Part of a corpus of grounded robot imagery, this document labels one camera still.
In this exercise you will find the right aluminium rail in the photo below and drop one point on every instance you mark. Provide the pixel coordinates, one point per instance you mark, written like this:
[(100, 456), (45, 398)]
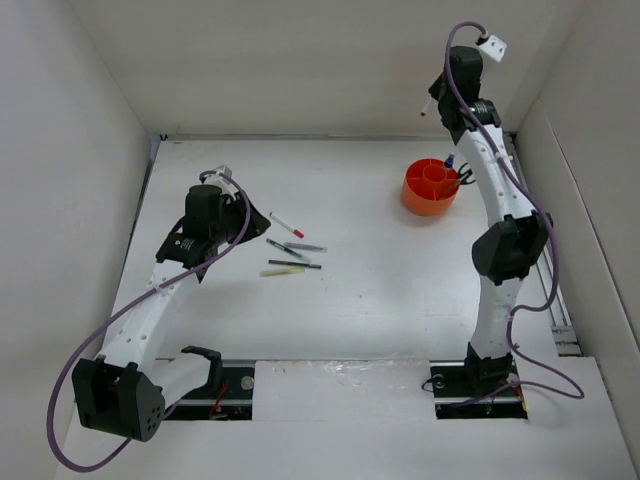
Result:
[(562, 331)]

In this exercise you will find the back aluminium rail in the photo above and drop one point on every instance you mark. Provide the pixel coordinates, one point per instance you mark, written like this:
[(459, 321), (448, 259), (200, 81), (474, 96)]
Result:
[(300, 136)]

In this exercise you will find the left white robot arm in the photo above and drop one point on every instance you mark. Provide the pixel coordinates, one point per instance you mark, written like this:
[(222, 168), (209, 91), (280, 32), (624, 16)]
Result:
[(123, 391)]

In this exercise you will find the yellow highlighter pen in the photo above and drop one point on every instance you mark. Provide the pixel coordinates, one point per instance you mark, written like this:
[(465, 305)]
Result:
[(282, 271)]

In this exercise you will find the green black pen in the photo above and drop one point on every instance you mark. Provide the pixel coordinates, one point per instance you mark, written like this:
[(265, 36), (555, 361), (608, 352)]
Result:
[(284, 249)]

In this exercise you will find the black slim pen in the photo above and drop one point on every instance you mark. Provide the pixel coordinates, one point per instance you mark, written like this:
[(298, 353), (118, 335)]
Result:
[(295, 264)]

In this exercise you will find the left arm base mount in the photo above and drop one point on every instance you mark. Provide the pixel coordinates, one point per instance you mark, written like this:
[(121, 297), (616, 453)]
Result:
[(231, 400)]

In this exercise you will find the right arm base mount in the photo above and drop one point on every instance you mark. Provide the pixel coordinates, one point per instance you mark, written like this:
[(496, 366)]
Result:
[(457, 397)]

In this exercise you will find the orange round organizer container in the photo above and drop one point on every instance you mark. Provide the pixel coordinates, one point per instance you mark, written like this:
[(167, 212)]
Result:
[(429, 187)]

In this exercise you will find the white pen purple cap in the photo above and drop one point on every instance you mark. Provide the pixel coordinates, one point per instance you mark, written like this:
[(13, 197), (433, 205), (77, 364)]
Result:
[(426, 107)]

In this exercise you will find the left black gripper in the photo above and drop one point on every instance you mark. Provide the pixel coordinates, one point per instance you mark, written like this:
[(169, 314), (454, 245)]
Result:
[(256, 226)]

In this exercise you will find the aluminium rail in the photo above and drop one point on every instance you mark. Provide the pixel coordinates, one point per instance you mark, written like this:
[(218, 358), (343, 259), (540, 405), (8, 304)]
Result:
[(300, 136), (562, 331)]

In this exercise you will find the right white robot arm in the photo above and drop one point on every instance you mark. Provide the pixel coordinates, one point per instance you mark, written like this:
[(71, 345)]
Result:
[(516, 233)]

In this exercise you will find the white marker red cap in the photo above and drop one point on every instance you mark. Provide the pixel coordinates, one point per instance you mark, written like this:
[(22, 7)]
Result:
[(299, 234)]

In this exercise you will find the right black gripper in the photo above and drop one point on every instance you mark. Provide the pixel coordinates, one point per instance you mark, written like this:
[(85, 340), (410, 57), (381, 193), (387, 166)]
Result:
[(434, 89)]

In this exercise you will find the grey purple pen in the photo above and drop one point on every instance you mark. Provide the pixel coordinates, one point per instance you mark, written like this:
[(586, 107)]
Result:
[(305, 247)]

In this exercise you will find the black handled scissors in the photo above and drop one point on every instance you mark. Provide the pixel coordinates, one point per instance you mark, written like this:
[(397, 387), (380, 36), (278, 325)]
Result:
[(463, 178)]

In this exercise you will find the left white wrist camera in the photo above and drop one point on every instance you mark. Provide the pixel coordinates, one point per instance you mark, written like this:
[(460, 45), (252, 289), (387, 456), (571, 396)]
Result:
[(219, 177)]

